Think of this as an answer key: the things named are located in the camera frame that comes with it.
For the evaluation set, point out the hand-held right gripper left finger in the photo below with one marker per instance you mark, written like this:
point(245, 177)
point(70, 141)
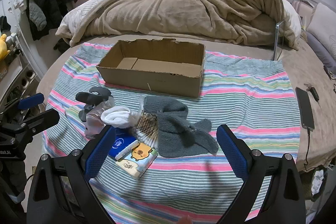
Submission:
point(101, 148)

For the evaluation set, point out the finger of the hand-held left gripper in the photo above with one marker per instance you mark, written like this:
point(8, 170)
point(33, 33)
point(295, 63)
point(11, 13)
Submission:
point(44, 117)
point(31, 101)

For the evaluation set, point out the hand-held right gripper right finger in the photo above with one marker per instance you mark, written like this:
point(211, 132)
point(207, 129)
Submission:
point(231, 153)

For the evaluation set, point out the blue tissue pack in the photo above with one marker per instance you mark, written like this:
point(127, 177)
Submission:
point(123, 144)

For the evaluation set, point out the clear plastic bag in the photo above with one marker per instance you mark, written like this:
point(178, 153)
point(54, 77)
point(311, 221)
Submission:
point(95, 119)

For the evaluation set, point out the white sock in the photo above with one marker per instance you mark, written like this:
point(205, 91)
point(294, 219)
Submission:
point(116, 117)

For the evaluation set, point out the cartoon print tissue pack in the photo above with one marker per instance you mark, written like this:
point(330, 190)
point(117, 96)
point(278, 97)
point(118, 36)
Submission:
point(137, 159)

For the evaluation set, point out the dark grey hair claw clip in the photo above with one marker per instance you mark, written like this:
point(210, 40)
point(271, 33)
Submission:
point(92, 99)

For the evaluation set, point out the pack of cotton swabs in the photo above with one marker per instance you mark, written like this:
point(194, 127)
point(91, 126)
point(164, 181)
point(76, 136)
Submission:
point(147, 129)

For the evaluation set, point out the grey knitted sock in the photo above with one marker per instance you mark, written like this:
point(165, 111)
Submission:
point(181, 129)

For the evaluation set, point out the brown cardboard box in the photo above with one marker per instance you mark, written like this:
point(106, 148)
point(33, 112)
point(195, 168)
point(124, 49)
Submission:
point(155, 66)

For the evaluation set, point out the shoe rack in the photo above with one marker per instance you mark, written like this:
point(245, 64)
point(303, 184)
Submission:
point(15, 77)

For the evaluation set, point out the striped multicolour cloth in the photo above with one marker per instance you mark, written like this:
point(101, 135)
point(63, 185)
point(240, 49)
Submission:
point(249, 113)

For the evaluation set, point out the yellow plush toy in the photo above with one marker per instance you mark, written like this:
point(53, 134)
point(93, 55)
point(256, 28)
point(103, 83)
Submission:
point(3, 45)

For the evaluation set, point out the black hanging sock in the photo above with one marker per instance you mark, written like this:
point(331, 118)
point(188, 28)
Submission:
point(4, 23)

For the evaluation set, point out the grey quilted garment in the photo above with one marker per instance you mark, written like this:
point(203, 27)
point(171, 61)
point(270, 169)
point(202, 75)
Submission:
point(38, 16)

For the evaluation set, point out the black smartphone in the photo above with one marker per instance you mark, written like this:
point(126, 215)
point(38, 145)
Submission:
point(304, 108)

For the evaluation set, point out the black trash bin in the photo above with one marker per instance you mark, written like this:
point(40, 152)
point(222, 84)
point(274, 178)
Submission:
point(319, 182)

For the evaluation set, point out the white quilted duvet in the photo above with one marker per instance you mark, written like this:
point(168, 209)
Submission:
point(76, 19)

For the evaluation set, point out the bunch of keys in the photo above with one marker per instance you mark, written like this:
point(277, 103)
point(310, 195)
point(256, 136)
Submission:
point(313, 92)

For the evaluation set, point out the bed with taupe sheet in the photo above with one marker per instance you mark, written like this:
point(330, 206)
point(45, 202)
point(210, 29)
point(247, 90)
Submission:
point(302, 77)

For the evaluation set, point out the clear acrylic stand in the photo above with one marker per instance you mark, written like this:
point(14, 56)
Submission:
point(277, 40)

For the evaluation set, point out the purple grey pillow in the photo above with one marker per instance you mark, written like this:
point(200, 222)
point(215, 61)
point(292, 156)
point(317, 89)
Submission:
point(319, 49)

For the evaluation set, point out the beige fleece blanket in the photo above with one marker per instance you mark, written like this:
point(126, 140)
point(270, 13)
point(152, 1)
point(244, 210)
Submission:
point(183, 6)

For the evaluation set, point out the light grey pillow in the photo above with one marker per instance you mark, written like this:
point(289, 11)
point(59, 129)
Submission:
point(321, 24)

